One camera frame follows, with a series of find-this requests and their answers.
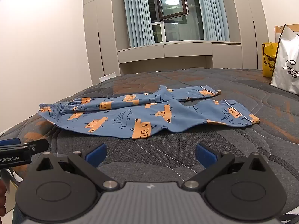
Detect light blue curtain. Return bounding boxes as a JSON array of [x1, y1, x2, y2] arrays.
[[122, 0, 155, 48], [195, 0, 231, 42]]

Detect yellow shopping bag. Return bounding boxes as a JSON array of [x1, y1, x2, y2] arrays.
[[262, 42, 279, 77]]

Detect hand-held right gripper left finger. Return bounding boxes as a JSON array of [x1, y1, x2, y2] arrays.
[[35, 143, 120, 193]]

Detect grey quilted bed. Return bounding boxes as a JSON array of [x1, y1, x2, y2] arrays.
[[0, 68, 299, 224]]

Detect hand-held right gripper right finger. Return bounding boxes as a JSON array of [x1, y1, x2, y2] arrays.
[[183, 143, 268, 191]]

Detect white flat object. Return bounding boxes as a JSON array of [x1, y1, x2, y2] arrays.
[[99, 73, 117, 82]]

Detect beige window seat cabinet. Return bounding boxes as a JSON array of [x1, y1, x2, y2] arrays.
[[116, 41, 242, 72]]

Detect blue pants with orange cars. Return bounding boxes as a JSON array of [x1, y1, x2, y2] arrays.
[[38, 85, 260, 140]]

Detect beige wardrobe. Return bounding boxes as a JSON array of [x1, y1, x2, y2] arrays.
[[83, 0, 121, 86], [230, 0, 269, 70]]

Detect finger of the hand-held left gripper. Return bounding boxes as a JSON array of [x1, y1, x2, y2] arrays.
[[28, 139, 49, 154], [0, 138, 21, 147]]

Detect wooden bed headboard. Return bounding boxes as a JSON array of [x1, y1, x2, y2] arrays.
[[274, 23, 299, 43]]

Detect clear plastic bag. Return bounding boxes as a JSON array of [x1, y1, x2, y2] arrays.
[[269, 24, 299, 94]]

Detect window with brown frame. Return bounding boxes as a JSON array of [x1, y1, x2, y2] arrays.
[[145, 0, 206, 44]]

